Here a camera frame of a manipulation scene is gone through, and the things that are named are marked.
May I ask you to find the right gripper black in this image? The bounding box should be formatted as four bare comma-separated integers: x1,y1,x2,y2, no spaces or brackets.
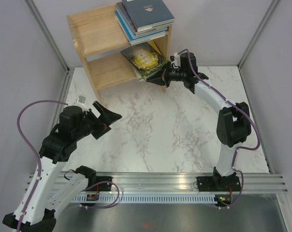
146,61,186,88

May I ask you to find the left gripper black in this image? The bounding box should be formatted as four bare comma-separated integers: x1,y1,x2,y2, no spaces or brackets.
73,101,122,140

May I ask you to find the green Alice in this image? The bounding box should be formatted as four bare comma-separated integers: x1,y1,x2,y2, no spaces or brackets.
120,42,168,80

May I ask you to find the yellow book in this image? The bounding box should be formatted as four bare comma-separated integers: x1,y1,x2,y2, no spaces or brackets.
147,40,161,56

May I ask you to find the bright blue book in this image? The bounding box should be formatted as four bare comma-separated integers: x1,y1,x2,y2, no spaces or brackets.
115,15,167,45

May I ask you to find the light blue book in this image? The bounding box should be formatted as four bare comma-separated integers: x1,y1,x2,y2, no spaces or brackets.
115,10,168,39

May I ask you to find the navy blue crest book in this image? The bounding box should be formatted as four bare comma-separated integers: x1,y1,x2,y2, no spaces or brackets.
122,0,175,32

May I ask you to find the dark purple galaxy book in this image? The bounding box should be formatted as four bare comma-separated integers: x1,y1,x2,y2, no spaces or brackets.
116,2,164,35

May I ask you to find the pale green thin file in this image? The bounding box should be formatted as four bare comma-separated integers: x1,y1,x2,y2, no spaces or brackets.
135,71,147,82

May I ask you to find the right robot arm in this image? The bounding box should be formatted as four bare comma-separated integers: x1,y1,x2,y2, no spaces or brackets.
147,52,251,192

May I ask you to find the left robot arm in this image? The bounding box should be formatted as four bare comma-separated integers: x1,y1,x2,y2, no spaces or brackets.
2,101,122,232

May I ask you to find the wooden two-tier shelf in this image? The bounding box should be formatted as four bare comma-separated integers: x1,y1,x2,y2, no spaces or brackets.
67,3,172,103

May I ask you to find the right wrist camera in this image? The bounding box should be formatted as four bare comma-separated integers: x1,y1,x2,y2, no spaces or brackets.
170,52,179,66

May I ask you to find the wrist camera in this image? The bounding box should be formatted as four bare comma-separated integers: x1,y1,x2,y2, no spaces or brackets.
74,95,86,108
170,52,179,66

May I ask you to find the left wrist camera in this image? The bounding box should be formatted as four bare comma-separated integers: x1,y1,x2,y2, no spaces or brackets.
74,95,86,108

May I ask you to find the left aluminium frame post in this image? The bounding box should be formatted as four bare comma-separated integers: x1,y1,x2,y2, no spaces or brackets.
24,0,71,73

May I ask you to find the aluminium frame post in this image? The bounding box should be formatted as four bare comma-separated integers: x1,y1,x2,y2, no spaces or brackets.
237,0,280,70
24,0,71,73

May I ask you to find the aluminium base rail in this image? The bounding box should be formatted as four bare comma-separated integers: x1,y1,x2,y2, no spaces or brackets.
27,172,288,194

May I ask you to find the white slotted cable duct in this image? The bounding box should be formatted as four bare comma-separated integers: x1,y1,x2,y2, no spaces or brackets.
71,193,217,204

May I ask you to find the right aluminium frame post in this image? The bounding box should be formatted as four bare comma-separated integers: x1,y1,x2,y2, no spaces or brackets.
237,0,280,70

